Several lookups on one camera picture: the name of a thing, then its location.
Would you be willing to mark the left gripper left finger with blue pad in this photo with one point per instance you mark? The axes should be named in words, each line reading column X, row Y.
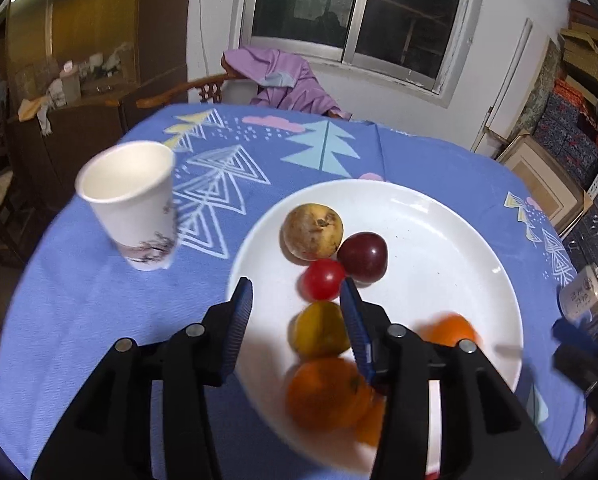
column 105, row 431

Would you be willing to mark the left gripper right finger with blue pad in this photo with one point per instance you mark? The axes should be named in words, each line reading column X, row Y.
column 485, row 431

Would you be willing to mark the large orange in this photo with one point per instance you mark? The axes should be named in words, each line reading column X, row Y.
column 326, row 395

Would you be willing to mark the yellow orange tomato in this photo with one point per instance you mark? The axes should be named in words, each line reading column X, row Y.
column 319, row 332

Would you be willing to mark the dark red plum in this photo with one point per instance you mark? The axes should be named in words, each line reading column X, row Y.
column 364, row 256

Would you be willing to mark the red cherry tomato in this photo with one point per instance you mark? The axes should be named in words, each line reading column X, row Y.
column 321, row 281

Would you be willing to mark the large tan round fruit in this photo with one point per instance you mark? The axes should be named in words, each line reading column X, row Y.
column 312, row 231

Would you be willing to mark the small orange mandarin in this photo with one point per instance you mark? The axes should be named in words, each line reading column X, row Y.
column 448, row 329

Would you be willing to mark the blue patterned tablecloth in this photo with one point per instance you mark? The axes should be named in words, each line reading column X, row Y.
column 77, row 295

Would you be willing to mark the white oval plate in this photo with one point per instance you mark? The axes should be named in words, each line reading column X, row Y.
column 437, row 263

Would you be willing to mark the shelf with stacked boxes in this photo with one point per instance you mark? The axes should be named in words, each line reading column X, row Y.
column 543, row 124

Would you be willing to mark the white paper cup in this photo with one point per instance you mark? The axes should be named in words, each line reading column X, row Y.
column 129, row 188

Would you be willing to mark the wooden chair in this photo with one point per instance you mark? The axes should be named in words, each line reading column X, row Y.
column 209, row 89

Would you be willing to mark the purple cloth on chair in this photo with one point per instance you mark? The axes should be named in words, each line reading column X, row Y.
column 285, row 81

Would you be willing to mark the wooden cabinet with glass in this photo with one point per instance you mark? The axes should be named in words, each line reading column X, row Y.
column 41, row 36

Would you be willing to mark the window with aluminium frame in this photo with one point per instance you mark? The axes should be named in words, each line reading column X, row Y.
column 422, row 44

